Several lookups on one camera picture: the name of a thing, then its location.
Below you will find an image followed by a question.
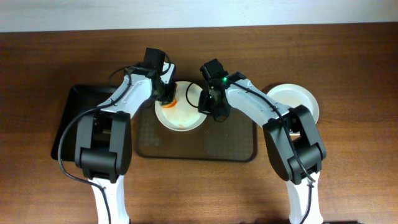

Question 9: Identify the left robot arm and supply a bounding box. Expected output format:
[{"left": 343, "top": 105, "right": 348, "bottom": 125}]
[{"left": 73, "top": 62, "right": 175, "bottom": 223}]

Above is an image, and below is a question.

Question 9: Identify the orange green sponge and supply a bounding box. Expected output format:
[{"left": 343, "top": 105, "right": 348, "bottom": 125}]
[{"left": 161, "top": 98, "right": 177, "bottom": 108}]

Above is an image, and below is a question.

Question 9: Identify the white plate with stain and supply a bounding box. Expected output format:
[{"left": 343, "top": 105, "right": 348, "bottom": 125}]
[{"left": 267, "top": 83, "right": 320, "bottom": 123}]

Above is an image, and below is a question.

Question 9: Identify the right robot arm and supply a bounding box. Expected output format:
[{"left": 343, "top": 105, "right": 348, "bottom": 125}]
[{"left": 198, "top": 72, "right": 326, "bottom": 223}]

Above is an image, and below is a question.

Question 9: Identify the cream plate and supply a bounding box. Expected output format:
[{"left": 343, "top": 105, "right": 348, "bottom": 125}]
[{"left": 155, "top": 81, "right": 206, "bottom": 131}]

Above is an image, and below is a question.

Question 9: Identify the brown tray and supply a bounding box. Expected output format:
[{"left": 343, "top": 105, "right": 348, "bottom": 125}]
[{"left": 134, "top": 77, "right": 259, "bottom": 163}]

